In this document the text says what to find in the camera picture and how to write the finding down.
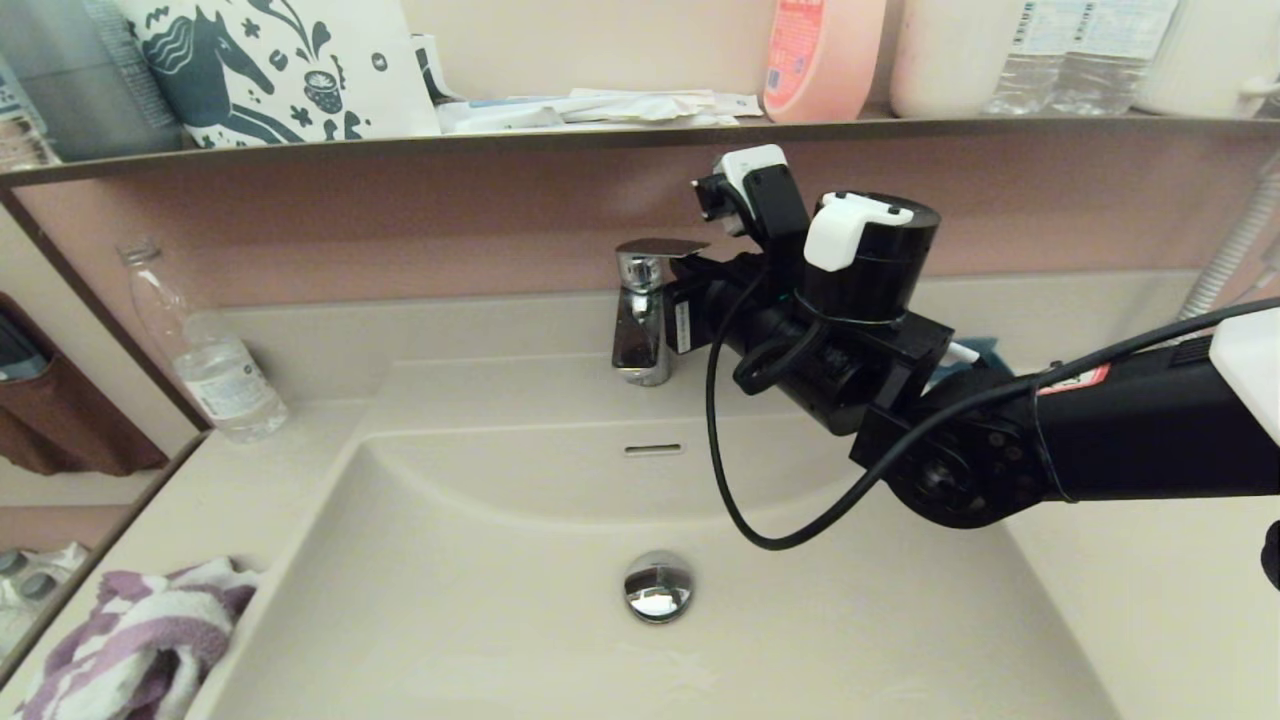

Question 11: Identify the chrome faucet lever handle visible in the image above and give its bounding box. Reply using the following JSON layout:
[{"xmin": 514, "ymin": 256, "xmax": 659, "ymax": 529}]
[{"xmin": 615, "ymin": 238, "xmax": 711, "ymax": 260}]

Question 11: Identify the purple white striped towel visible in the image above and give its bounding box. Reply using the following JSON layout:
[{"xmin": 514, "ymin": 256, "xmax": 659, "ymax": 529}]
[{"xmin": 20, "ymin": 557, "xmax": 263, "ymax": 720}]

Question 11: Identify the chrome faucet body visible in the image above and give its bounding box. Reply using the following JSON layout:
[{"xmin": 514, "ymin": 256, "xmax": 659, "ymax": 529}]
[{"xmin": 611, "ymin": 253, "xmax": 672, "ymax": 387}]

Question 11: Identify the cream ceramic sink basin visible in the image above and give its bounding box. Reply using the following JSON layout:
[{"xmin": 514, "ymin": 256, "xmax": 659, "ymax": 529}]
[{"xmin": 190, "ymin": 345, "xmax": 1136, "ymax": 720}]

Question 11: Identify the flat white packet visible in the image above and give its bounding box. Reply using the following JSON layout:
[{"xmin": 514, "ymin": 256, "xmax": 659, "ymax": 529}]
[{"xmin": 568, "ymin": 89, "xmax": 721, "ymax": 125}]

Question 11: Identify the white tube blue stripe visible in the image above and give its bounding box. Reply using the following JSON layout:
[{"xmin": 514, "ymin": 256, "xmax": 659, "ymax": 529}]
[{"xmin": 438, "ymin": 97, "xmax": 571, "ymax": 135}]

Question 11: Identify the pink lotion bottle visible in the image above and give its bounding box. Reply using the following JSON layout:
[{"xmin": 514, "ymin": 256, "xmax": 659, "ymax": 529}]
[{"xmin": 763, "ymin": 0, "xmax": 887, "ymax": 124}]

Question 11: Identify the blue plastic soap dish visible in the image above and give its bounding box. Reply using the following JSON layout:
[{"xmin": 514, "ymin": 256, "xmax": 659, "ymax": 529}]
[{"xmin": 955, "ymin": 338, "xmax": 1013, "ymax": 373}]

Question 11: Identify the chrome drain stopper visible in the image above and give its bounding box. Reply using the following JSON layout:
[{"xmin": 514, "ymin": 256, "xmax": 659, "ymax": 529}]
[{"xmin": 623, "ymin": 550, "xmax": 695, "ymax": 624}]

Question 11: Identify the small black white box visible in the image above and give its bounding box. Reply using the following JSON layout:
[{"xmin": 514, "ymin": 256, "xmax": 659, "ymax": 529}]
[{"xmin": 412, "ymin": 35, "xmax": 459, "ymax": 104}]

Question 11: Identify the white plastic jar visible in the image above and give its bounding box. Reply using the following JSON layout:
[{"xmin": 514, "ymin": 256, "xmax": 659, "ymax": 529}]
[{"xmin": 888, "ymin": 0, "xmax": 1019, "ymax": 119}]

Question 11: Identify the white horse print bag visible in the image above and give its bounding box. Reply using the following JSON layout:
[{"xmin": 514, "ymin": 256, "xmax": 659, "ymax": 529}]
[{"xmin": 118, "ymin": 0, "xmax": 442, "ymax": 151}]

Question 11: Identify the clear plastic water bottle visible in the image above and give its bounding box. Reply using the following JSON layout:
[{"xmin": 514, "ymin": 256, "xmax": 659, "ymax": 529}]
[
  {"xmin": 1047, "ymin": 0, "xmax": 1176, "ymax": 115},
  {"xmin": 980, "ymin": 0, "xmax": 1069, "ymax": 116}
]

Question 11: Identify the clear bottle white label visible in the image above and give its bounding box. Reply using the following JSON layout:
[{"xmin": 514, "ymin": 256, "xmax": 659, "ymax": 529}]
[{"xmin": 118, "ymin": 240, "xmax": 289, "ymax": 444}]

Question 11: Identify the white ribbed mug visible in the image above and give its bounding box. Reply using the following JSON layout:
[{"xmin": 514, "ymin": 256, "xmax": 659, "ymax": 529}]
[{"xmin": 1132, "ymin": 0, "xmax": 1280, "ymax": 118}]

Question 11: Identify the gray pouch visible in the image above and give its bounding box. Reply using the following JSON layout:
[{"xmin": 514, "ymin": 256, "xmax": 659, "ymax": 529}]
[{"xmin": 0, "ymin": 0, "xmax": 189, "ymax": 166}]

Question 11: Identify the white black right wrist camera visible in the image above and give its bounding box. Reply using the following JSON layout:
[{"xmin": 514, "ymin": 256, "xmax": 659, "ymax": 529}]
[{"xmin": 692, "ymin": 145, "xmax": 811, "ymax": 251}]

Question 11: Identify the black camera cable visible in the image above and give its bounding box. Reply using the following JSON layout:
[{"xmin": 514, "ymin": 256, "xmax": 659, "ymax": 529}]
[{"xmin": 705, "ymin": 265, "xmax": 1280, "ymax": 551}]

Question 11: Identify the brown wall shelf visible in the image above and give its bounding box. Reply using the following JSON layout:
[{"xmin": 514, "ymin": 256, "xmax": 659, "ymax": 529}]
[{"xmin": 0, "ymin": 113, "xmax": 1280, "ymax": 191}]

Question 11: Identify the white coiled cord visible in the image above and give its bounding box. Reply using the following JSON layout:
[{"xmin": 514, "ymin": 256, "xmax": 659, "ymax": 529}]
[{"xmin": 1180, "ymin": 150, "xmax": 1280, "ymax": 321}]

